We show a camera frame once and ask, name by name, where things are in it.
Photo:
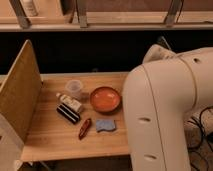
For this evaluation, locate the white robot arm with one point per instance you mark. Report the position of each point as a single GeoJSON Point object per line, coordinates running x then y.
{"type": "Point", "coordinates": [158, 97]}

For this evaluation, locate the orange ceramic bowl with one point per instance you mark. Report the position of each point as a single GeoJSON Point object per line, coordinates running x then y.
{"type": "Point", "coordinates": [105, 99]}

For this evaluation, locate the clear plastic cup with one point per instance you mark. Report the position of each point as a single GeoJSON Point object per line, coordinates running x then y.
{"type": "Point", "coordinates": [74, 87]}

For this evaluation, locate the blue sponge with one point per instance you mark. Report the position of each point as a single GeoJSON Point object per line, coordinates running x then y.
{"type": "Point", "coordinates": [105, 125]}

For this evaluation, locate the black striped box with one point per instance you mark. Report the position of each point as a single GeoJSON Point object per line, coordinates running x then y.
{"type": "Point", "coordinates": [68, 113]}

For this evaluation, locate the left wooden side panel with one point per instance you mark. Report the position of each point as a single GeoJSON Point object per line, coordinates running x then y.
{"type": "Point", "coordinates": [19, 93]}

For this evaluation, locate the wooden shelf rail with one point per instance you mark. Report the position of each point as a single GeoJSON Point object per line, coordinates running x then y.
{"type": "Point", "coordinates": [125, 21]}

